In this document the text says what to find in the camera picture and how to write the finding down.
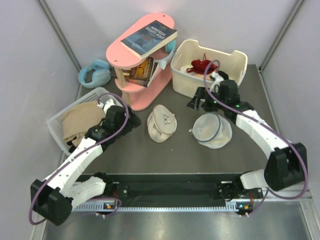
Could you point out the clothes pile in cream basket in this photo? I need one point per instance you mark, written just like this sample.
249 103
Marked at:
221 74

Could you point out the beige trim mesh laundry bag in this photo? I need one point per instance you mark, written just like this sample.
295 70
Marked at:
161 124

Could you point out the grey slotted cable duct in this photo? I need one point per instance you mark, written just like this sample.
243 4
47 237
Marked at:
104 207

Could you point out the grey trim mesh laundry bag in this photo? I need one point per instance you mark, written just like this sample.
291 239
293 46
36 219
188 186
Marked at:
212 130

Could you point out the dark blue paperback book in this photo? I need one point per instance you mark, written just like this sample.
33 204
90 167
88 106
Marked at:
149 39

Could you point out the red bra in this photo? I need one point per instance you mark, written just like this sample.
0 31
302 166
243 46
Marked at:
199 66

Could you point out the blue headphones on floor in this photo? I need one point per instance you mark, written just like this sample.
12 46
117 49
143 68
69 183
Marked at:
101 74

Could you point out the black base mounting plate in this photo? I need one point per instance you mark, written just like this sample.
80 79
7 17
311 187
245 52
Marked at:
225 186

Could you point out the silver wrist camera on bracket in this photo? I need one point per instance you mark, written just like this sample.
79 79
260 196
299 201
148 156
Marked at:
108 102

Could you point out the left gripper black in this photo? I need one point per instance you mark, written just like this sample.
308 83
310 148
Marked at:
133 122

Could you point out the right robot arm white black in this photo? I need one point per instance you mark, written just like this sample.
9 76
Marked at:
286 162

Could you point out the beige folded cloth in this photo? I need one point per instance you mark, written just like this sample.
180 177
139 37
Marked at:
79 119

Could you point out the brown orange book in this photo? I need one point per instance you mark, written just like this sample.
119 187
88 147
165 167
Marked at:
144 73

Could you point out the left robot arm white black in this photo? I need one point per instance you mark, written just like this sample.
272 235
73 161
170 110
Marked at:
55 197

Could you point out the white plastic perforated basket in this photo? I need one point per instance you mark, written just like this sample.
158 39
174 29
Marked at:
54 124

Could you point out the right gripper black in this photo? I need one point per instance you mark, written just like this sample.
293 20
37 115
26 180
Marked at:
201 93

